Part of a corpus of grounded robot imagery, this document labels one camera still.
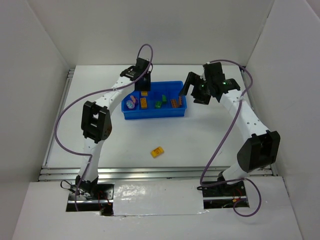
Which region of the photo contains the yellow lego brick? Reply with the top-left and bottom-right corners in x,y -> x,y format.
150,146 -> 164,158
141,91 -> 148,97

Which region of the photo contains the yellow lego plate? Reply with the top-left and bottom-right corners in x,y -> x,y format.
140,97 -> 148,110

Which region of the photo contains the purple lego brick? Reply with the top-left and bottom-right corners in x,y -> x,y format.
130,95 -> 139,108

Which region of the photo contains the brown lego plate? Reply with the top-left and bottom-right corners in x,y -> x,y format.
178,96 -> 183,108
170,99 -> 179,109

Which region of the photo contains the green lego brick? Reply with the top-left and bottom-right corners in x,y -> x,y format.
154,101 -> 162,109

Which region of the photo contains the purple flower lego piece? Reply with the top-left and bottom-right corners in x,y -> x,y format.
125,100 -> 136,110

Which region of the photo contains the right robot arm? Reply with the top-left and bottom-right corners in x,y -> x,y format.
179,60 -> 281,188

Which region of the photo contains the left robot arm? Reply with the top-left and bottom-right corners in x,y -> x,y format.
75,57 -> 151,198

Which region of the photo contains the blue divided plastic bin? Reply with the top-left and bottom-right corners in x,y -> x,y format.
121,81 -> 187,120

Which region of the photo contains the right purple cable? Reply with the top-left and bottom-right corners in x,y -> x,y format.
199,59 -> 263,218

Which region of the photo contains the purple cable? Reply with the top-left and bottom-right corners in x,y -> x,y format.
54,44 -> 154,212
199,59 -> 263,218

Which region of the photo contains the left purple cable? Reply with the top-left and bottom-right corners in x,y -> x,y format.
54,44 -> 154,212

